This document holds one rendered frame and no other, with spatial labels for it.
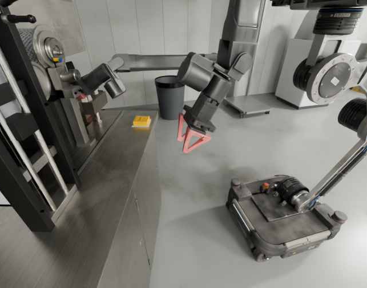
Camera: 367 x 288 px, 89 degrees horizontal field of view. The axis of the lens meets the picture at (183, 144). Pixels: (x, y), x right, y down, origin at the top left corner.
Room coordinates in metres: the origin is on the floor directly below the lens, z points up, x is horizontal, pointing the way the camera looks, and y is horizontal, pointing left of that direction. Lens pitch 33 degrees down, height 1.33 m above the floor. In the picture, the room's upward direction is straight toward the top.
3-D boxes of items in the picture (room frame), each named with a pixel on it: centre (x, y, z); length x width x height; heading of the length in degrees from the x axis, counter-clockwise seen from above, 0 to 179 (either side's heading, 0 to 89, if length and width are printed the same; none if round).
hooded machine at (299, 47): (3.52, -2.34, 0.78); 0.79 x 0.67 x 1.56; 105
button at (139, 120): (0.85, 0.21, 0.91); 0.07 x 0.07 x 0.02; 89
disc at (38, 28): (0.70, 0.45, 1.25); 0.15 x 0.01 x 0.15; 179
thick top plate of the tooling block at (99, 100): (0.88, 0.60, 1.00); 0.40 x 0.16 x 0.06; 89
